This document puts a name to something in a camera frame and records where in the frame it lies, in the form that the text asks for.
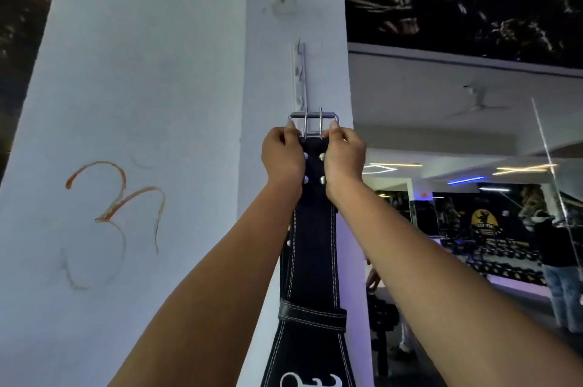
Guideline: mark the person's right hand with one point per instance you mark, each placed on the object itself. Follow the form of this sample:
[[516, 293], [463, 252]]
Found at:
[[344, 159]]

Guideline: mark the person's left hand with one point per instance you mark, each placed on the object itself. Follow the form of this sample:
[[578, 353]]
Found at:
[[282, 156]]

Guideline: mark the person's right fingers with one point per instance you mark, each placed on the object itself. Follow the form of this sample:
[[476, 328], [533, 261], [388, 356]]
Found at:
[[335, 132]]

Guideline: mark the person's left fingers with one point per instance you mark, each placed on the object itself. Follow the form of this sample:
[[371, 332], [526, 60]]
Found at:
[[291, 132]]

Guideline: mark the black leather weightlifting belt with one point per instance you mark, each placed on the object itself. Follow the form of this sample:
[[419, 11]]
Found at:
[[315, 259]]

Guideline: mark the person's left forearm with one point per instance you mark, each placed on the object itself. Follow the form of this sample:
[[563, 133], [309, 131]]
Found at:
[[214, 291]]

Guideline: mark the person's right forearm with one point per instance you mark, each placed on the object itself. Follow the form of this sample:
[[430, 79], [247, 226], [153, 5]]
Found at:
[[437, 300]]

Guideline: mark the white ceiling fan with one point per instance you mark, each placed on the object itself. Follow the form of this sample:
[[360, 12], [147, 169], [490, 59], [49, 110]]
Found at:
[[476, 102]]

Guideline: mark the black gym machine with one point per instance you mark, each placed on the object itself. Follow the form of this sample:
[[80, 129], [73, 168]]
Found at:
[[381, 318]]

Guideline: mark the dumbbell rack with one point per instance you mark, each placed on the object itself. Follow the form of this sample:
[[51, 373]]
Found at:
[[501, 259]]

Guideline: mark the thin metal bar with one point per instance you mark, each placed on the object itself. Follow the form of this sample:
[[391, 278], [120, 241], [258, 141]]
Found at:
[[553, 172]]

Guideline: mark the metal wall hook rack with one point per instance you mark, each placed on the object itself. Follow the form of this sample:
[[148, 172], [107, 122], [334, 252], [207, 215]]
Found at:
[[300, 77]]

